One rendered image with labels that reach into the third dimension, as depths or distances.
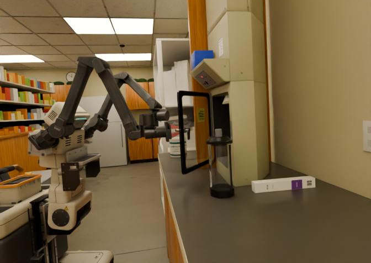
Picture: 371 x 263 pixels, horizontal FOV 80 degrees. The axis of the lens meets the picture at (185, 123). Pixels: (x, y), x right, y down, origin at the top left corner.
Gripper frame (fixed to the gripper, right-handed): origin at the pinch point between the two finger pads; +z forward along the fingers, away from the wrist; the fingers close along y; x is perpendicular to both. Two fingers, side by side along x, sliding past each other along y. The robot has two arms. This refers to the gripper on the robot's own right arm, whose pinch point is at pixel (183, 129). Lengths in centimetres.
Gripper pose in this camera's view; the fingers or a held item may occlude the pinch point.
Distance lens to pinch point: 113.9
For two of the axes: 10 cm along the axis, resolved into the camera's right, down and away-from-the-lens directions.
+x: -1.7, -0.3, 9.9
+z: 9.8, -0.9, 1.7
